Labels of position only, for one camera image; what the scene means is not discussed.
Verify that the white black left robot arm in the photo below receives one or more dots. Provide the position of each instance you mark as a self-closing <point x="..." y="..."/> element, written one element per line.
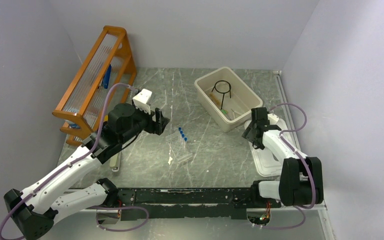
<point x="38" y="207"/>

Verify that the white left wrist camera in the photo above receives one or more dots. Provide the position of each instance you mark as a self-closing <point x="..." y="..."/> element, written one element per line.
<point x="141" y="100"/>

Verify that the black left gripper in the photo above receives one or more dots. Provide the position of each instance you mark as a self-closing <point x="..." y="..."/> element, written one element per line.
<point x="158" y="126"/>

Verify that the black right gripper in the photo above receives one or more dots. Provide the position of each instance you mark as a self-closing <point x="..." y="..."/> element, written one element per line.
<point x="248" y="133"/>

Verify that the black wire ring stand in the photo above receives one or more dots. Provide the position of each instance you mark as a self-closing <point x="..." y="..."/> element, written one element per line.
<point x="222" y="89"/>

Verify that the white plastic bin lid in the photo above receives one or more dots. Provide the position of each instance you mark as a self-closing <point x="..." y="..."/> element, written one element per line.
<point x="265" y="162"/>

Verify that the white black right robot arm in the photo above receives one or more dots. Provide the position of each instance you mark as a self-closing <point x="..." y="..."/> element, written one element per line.
<point x="300" y="181"/>

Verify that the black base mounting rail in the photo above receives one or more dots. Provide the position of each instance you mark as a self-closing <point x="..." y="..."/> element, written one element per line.
<point x="179" y="203"/>

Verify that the beige stapler-like case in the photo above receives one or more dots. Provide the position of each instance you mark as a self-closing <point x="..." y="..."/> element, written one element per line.
<point x="115" y="162"/>

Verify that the beige plastic bin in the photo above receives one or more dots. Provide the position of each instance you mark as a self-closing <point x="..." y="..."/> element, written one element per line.
<point x="238" y="107"/>

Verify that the orange test tube brush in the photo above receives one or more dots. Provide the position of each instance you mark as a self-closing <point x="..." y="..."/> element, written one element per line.
<point x="215" y="100"/>

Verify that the orange wooden test tube rack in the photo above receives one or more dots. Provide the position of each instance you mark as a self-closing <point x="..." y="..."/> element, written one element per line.
<point x="82" y="103"/>

